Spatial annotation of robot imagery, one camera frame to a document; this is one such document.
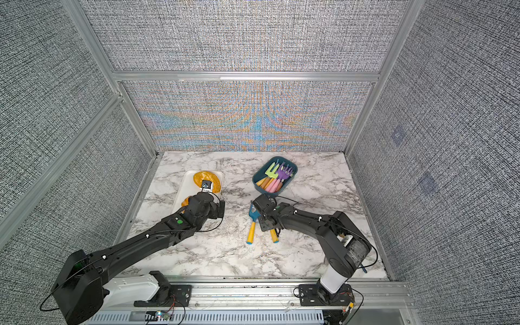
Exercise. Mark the blue rake yellow handle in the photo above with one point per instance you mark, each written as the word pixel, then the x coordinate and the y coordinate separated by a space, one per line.
pixel 254 214
pixel 274 235

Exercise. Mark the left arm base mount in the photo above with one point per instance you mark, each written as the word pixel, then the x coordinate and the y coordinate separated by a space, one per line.
pixel 166 293

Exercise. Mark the sesame oval bread roll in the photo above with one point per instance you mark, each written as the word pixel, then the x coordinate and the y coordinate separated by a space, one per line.
pixel 207 175

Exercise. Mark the white rectangular tray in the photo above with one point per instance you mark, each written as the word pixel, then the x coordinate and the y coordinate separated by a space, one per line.
pixel 189 188

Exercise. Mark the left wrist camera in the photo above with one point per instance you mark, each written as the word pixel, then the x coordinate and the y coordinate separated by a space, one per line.
pixel 207 186

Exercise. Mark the glazed ring bread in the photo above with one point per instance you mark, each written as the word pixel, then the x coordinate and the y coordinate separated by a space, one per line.
pixel 185 202

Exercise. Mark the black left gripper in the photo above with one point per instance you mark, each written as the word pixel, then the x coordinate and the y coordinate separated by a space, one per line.
pixel 216 214

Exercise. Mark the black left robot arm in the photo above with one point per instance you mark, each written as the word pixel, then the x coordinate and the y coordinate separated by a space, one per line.
pixel 79 288

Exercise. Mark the teal plastic storage box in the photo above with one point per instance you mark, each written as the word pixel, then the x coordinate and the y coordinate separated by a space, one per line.
pixel 286 174

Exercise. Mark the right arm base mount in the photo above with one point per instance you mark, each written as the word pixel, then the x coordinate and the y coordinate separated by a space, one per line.
pixel 311 295

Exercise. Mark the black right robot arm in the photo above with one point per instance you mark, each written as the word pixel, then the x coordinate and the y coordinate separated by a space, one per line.
pixel 343 244

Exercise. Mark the aluminium front rail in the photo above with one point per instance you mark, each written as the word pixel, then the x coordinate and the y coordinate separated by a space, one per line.
pixel 269 301

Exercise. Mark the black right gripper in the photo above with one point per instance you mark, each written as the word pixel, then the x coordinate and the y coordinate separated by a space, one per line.
pixel 262 225

